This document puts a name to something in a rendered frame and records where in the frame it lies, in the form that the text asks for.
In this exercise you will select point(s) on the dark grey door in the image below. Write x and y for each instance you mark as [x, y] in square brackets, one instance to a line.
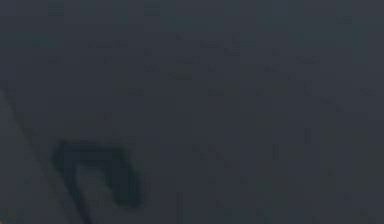
[253, 126]

